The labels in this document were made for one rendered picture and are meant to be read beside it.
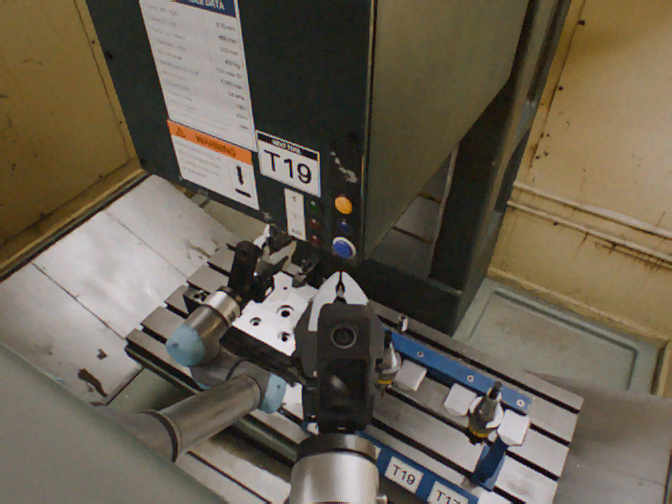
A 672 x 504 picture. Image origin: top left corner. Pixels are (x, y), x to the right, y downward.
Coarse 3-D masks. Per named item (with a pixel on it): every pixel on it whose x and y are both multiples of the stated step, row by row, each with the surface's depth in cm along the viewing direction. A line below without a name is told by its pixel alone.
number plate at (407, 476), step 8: (392, 456) 120; (392, 464) 120; (400, 464) 119; (392, 472) 120; (400, 472) 119; (408, 472) 119; (416, 472) 118; (400, 480) 119; (408, 480) 119; (416, 480) 118; (408, 488) 119; (416, 488) 118
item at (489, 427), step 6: (474, 402) 101; (474, 408) 100; (468, 414) 101; (474, 414) 99; (498, 414) 99; (474, 420) 98; (480, 420) 98; (498, 420) 98; (474, 426) 99; (480, 426) 99; (486, 426) 98; (492, 426) 97; (486, 432) 99
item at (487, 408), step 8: (488, 392) 95; (480, 400) 98; (488, 400) 94; (496, 400) 94; (480, 408) 97; (488, 408) 95; (496, 408) 95; (480, 416) 98; (488, 416) 97; (496, 416) 97
